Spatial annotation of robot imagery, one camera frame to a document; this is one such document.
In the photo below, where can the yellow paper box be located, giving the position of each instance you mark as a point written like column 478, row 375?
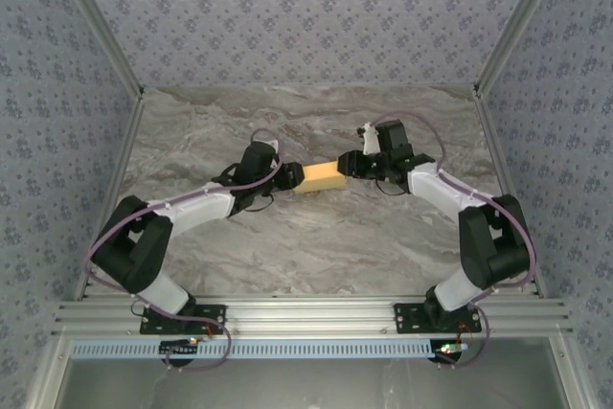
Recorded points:
column 321, row 176

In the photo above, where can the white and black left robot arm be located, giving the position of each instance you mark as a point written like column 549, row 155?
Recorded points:
column 139, row 246

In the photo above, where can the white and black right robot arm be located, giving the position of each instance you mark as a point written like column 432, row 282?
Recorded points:
column 488, row 246

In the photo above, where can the aluminium mounting beam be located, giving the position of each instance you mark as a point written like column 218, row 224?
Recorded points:
column 311, row 315

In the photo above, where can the small black adapter board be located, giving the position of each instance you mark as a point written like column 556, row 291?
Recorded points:
column 179, row 347
column 450, row 348

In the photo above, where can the grey metal panel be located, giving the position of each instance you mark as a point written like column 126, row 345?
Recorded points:
column 306, row 385

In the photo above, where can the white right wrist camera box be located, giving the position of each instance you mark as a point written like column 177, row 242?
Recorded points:
column 370, row 141

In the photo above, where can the aluminium table side rail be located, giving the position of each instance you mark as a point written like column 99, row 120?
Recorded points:
column 120, row 165
column 493, row 141

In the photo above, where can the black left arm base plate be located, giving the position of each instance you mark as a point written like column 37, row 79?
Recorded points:
column 215, row 318

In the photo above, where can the aluminium frame post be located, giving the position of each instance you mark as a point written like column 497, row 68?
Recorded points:
column 518, row 21
column 98, row 21

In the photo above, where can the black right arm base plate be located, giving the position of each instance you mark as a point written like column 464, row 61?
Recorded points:
column 407, row 318

